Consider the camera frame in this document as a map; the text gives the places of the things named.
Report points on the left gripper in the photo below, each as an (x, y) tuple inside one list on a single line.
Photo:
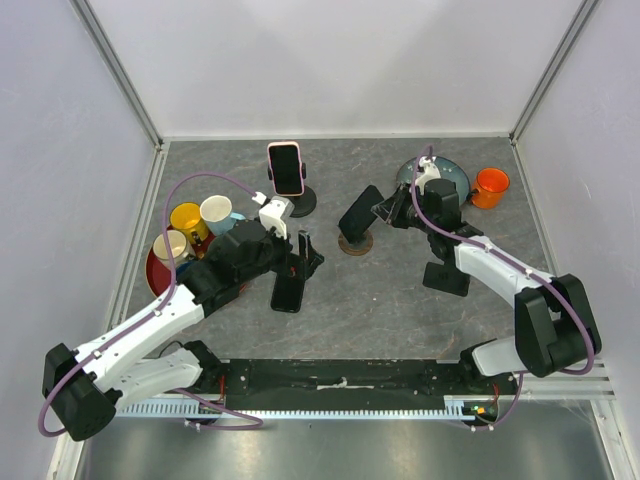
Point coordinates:
[(302, 265)]

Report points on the black wedge phone stand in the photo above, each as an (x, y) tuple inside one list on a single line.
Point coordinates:
[(446, 278)]

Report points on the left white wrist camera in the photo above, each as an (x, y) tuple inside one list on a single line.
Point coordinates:
[(273, 213)]

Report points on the orange mug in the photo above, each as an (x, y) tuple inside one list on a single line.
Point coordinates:
[(489, 187)]

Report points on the copper base phone stand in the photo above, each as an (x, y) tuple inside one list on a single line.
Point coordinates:
[(358, 248)]

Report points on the cream mug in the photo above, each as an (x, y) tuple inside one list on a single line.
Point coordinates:
[(177, 248)]

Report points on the black phone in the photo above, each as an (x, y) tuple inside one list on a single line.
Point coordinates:
[(287, 294), (359, 216)]

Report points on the white mug light blue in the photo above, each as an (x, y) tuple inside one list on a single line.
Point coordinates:
[(218, 215)]

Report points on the grey cable duct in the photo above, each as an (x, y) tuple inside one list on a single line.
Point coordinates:
[(181, 407)]

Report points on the blue ceramic plate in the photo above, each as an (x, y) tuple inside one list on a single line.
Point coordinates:
[(448, 169)]

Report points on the red round tray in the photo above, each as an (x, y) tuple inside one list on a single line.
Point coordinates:
[(157, 274)]

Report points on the black round phone stand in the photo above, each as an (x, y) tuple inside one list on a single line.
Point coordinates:
[(306, 203)]

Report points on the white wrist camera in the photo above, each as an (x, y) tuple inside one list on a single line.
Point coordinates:
[(424, 170), (273, 213)]

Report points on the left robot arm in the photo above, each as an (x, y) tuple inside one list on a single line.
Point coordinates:
[(86, 386)]

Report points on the yellow mug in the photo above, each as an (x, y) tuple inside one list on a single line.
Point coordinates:
[(187, 219)]

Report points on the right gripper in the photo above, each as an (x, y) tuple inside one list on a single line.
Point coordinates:
[(387, 210)]

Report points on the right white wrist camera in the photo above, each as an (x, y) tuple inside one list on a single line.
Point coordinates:
[(424, 170)]

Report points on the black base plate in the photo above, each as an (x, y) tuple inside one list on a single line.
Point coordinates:
[(345, 385)]

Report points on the pink case phone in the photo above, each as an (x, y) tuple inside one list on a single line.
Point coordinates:
[(285, 168)]

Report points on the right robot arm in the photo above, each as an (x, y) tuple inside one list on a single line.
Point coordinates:
[(554, 327)]

